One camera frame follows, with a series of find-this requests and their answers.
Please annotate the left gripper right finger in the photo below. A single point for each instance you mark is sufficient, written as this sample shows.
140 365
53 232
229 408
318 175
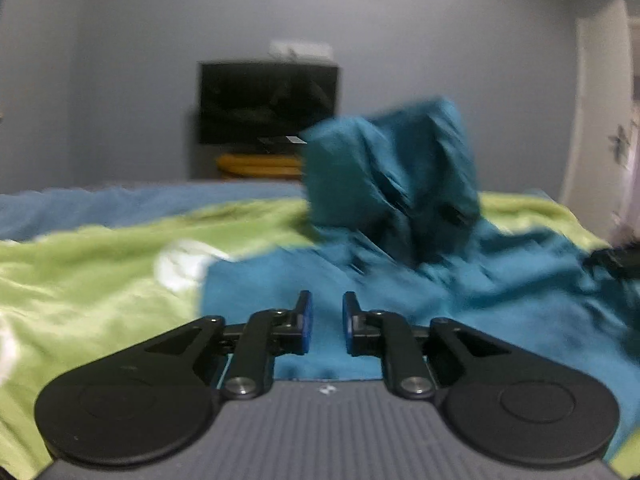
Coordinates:
500 399

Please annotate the black television screen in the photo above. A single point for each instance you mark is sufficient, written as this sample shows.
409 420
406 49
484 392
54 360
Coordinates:
245 102

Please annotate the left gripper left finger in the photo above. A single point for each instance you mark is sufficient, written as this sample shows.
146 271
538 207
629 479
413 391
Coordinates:
151 400

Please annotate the black object on bed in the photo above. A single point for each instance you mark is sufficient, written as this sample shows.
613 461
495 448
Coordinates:
622 262

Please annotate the blue bed sheet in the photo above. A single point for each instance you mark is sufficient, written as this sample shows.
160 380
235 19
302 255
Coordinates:
29 214

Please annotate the green fleece blanket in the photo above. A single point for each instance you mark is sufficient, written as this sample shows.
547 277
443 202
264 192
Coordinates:
68 297

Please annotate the orange wooden tv stand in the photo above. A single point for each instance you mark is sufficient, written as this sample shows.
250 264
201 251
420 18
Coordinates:
269 167

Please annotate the teal large garment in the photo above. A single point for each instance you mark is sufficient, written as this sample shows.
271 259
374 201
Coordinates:
394 201

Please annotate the white door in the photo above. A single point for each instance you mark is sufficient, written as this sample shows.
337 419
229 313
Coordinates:
596 182

